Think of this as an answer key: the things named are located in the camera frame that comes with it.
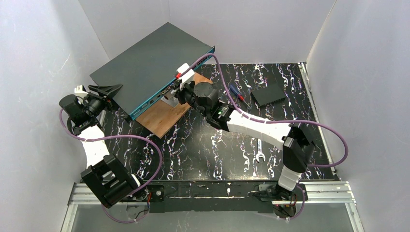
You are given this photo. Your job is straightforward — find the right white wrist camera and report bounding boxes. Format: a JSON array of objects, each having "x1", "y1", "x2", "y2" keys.
[{"x1": 176, "y1": 63, "x2": 195, "y2": 91}]

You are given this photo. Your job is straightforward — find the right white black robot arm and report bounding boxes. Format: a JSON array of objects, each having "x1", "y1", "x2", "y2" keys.
[{"x1": 171, "y1": 81, "x2": 316, "y2": 193}]

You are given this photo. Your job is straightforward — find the silver metal mount bracket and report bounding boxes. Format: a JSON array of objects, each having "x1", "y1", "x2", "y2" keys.
[{"x1": 161, "y1": 96, "x2": 179, "y2": 108}]

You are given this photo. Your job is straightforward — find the blue red screwdriver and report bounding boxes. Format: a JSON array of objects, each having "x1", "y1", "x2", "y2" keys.
[{"x1": 229, "y1": 84, "x2": 250, "y2": 109}]

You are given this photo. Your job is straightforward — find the aluminium frame rail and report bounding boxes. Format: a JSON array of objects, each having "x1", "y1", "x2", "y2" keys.
[{"x1": 60, "y1": 181, "x2": 366, "y2": 232}]

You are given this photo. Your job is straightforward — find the silver open-end wrench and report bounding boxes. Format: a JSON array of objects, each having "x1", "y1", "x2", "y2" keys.
[{"x1": 255, "y1": 139, "x2": 266, "y2": 162}]

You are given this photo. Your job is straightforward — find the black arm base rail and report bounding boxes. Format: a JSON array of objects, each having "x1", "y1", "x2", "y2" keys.
[{"x1": 147, "y1": 180, "x2": 277, "y2": 213}]

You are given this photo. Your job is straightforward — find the small black box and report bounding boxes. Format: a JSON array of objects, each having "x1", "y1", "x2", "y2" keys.
[{"x1": 251, "y1": 84, "x2": 286, "y2": 107}]

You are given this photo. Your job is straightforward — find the wooden base board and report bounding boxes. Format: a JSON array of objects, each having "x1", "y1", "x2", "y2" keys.
[{"x1": 135, "y1": 72, "x2": 213, "y2": 139}]

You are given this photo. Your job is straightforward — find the dark teal network switch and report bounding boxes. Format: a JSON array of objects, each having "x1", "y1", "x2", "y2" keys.
[{"x1": 90, "y1": 22, "x2": 216, "y2": 122}]

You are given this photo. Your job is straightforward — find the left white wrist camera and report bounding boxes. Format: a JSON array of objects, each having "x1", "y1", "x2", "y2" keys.
[{"x1": 74, "y1": 85, "x2": 88, "y2": 97}]

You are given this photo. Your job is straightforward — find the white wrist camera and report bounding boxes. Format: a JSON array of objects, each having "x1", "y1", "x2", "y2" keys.
[
  {"x1": 74, "y1": 85, "x2": 88, "y2": 97},
  {"x1": 176, "y1": 63, "x2": 195, "y2": 91}
]

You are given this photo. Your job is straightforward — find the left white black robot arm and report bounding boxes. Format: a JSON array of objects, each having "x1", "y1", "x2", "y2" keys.
[{"x1": 59, "y1": 84, "x2": 145, "y2": 208}]

